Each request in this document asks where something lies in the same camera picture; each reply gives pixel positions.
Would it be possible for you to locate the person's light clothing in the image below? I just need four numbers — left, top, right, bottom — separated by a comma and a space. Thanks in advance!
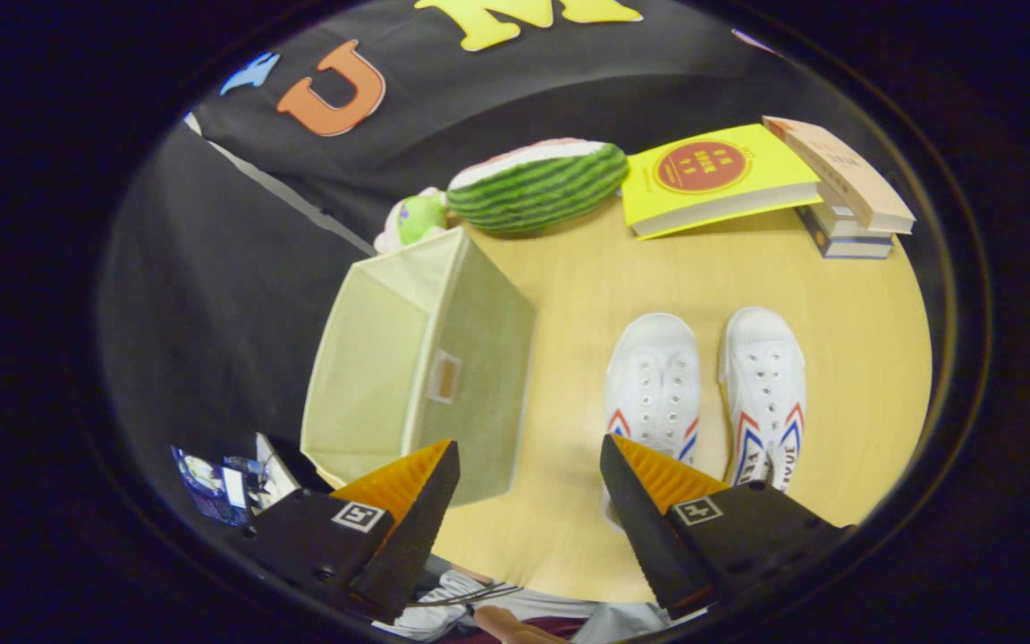
376, 559, 686, 644

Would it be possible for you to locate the blue printed packet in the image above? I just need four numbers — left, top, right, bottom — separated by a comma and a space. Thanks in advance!
171, 445, 252, 527

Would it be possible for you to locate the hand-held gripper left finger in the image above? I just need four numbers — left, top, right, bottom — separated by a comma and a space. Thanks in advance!
227, 438, 462, 625

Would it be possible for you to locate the white book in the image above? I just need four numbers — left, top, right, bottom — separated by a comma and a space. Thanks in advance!
815, 183, 893, 241

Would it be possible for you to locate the thin black cable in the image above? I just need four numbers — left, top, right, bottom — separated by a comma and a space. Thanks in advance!
403, 581, 525, 609

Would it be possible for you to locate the beige fabric storage box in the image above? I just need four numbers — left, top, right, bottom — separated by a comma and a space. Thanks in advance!
300, 226, 536, 508

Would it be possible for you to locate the watermelon slice plush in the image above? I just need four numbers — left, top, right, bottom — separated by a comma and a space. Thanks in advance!
446, 139, 630, 236

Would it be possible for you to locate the white canvas shoe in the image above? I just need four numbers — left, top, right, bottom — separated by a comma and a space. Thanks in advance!
602, 312, 702, 529
719, 307, 807, 493

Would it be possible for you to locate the dark blue book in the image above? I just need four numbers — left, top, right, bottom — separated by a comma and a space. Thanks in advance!
797, 206, 893, 260

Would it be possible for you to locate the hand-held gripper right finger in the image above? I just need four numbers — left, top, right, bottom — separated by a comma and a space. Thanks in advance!
600, 434, 856, 623

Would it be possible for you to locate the yellow book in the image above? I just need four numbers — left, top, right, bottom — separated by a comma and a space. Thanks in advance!
621, 123, 824, 241

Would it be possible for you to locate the pink and green plush toy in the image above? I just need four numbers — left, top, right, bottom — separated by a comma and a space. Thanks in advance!
374, 186, 452, 256

